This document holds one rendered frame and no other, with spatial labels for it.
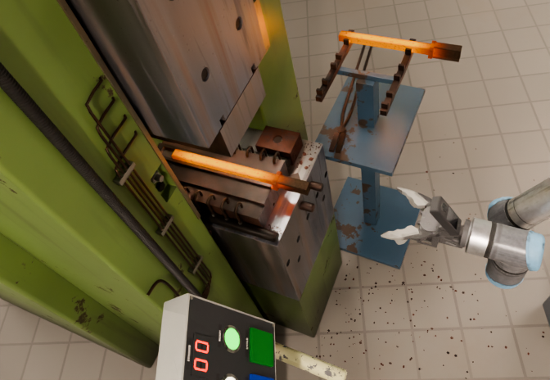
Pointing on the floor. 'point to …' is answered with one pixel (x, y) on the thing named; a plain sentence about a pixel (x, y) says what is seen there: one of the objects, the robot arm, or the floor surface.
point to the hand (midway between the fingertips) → (388, 209)
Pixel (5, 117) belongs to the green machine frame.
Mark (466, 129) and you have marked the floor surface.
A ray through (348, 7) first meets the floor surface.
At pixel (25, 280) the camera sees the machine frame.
